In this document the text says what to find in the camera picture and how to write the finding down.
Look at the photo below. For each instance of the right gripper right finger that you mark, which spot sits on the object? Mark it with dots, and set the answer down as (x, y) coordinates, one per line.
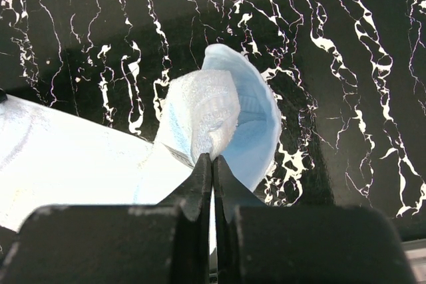
(257, 243)

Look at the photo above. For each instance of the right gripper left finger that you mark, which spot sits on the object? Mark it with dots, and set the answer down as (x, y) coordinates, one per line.
(164, 243)

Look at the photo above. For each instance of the light blue towel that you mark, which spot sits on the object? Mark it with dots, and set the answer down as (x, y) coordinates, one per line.
(51, 157)

